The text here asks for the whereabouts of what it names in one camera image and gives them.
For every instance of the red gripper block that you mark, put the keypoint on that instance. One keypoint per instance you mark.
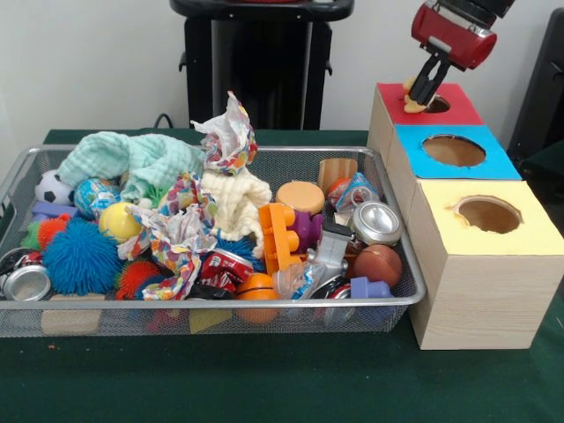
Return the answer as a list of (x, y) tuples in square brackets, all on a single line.
[(458, 42)]

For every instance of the yellow plush toy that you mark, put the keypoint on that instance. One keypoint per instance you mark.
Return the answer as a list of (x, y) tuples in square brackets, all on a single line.
[(412, 107)]

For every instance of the cream muslin cloth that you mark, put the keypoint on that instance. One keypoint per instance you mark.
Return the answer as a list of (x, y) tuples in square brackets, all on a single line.
[(238, 202)]

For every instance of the mint knitted cloth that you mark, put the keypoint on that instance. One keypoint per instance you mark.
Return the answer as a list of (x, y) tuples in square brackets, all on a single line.
[(132, 158)]

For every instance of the blue fuzzy ball with eyes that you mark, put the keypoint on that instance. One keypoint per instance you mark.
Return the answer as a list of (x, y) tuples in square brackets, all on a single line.
[(79, 260)]

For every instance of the wooden box with three holes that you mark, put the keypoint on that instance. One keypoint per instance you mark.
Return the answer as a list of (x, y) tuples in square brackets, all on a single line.
[(484, 299)]

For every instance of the clear mesh bin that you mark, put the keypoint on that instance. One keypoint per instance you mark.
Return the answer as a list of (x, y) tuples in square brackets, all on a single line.
[(132, 328)]

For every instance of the black chair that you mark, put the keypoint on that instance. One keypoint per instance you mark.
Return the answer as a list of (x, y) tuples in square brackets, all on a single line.
[(544, 79)]

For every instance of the silver drink can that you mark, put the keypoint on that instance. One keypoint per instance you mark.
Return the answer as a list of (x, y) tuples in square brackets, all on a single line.
[(376, 222)]

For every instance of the purple spiky toy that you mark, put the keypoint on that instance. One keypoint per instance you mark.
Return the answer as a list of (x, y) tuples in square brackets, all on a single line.
[(308, 224)]

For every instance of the brown football toy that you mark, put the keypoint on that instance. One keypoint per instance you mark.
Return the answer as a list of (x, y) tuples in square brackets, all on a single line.
[(378, 266)]

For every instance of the orange plastic block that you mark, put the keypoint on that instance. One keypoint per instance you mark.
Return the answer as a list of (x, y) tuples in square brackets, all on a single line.
[(279, 238)]

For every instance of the blue spiky ball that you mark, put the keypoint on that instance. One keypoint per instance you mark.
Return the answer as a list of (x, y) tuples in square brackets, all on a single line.
[(240, 249)]

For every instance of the orange basketball toy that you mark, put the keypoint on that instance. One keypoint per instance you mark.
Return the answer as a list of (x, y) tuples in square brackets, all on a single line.
[(257, 286)]

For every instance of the dark green tablecloth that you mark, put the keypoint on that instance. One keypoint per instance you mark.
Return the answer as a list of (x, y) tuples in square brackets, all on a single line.
[(264, 383)]

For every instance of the globe print ball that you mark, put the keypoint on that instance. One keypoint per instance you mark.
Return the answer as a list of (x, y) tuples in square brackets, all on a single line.
[(92, 198)]

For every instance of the black and white soccer ball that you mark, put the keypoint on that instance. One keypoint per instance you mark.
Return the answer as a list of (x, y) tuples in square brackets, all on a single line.
[(50, 189)]

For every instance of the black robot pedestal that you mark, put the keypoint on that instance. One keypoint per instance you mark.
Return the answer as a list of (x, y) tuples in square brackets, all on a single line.
[(260, 66)]

